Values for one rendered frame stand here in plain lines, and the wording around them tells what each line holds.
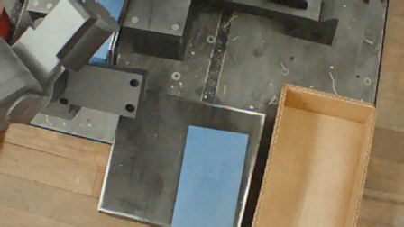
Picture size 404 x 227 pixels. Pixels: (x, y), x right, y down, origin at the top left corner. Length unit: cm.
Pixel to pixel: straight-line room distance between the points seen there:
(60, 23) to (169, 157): 32
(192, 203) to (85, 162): 14
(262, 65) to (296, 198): 18
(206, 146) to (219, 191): 6
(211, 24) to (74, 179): 26
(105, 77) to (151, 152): 22
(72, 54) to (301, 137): 38
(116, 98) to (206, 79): 26
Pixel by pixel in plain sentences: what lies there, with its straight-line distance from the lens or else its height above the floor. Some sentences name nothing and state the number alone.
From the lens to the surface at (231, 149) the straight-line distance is 108.
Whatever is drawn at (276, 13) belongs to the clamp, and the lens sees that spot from 110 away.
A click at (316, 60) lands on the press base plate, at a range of 115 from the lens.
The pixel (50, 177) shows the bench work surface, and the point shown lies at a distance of 111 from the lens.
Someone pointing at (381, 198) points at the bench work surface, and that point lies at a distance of 111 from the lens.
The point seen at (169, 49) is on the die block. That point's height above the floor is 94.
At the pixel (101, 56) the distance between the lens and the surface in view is 106.
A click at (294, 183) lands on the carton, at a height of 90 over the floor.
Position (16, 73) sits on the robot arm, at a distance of 79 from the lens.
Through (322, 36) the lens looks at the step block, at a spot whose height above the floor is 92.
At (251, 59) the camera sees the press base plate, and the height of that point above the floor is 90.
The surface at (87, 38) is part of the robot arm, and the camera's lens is 83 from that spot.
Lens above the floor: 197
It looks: 72 degrees down
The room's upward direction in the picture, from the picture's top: straight up
